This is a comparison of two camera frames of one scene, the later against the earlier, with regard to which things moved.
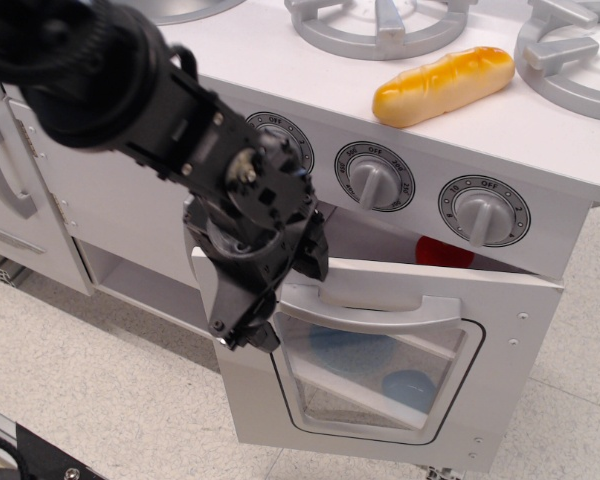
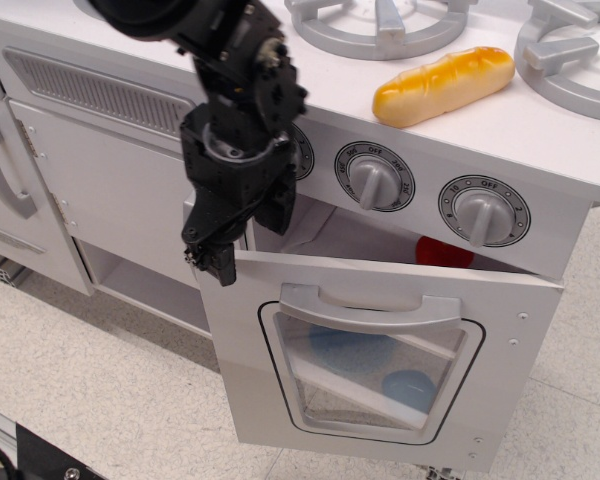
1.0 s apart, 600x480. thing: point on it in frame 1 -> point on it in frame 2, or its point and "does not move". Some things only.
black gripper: [250, 270] -> [231, 172]
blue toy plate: [350, 351] does not move
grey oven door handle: [303, 303] does not move
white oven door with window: [396, 363] does not move
